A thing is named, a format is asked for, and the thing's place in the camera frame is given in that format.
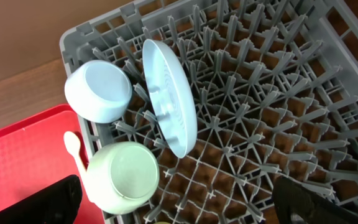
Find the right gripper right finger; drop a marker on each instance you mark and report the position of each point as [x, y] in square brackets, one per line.
[296, 204]

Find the white plastic spoon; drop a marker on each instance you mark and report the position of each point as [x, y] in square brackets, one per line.
[73, 146]

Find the light blue bowl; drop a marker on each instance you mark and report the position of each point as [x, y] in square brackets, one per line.
[98, 91]

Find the red serving tray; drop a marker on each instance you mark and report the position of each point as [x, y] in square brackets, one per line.
[33, 156]

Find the light blue plate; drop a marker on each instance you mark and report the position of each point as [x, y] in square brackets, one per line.
[170, 96]

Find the grey dishwasher rack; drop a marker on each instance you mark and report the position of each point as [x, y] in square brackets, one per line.
[275, 86]

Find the pale green bowl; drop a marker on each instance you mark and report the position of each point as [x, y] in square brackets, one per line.
[120, 177]

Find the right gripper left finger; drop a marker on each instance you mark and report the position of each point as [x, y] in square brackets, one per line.
[58, 203]

